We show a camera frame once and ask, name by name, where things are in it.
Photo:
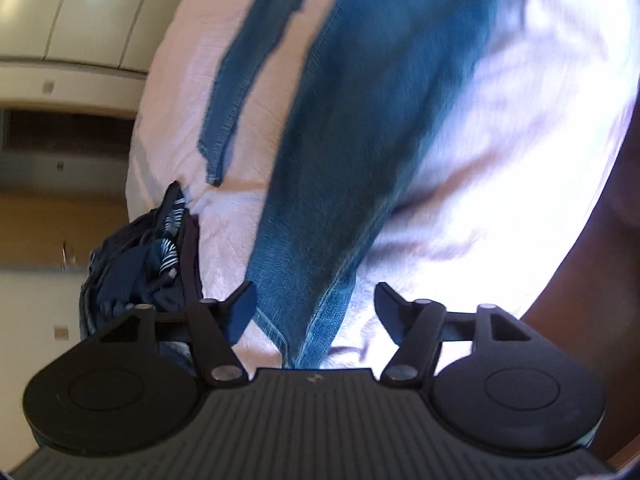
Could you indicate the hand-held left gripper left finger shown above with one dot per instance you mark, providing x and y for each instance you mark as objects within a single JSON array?
[{"x": 242, "y": 312}]

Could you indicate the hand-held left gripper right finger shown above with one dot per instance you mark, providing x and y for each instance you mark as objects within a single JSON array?
[{"x": 392, "y": 310}]

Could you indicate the blue jeans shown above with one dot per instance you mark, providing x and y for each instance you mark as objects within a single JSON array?
[{"x": 360, "y": 160}]

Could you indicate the pile of dark clothes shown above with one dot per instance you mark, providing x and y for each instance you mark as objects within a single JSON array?
[{"x": 125, "y": 232}]

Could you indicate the black folded garment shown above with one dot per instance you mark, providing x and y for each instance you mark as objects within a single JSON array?
[{"x": 192, "y": 260}]

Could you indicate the navy striped garment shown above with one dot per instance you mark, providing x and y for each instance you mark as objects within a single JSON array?
[{"x": 167, "y": 260}]

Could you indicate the wooden door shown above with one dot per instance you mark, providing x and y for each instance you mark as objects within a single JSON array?
[{"x": 40, "y": 230}]

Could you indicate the beige wall switch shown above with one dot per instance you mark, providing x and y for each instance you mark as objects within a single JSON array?
[{"x": 61, "y": 331}]

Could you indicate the grey wall panel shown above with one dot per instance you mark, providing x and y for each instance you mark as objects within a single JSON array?
[{"x": 48, "y": 86}]

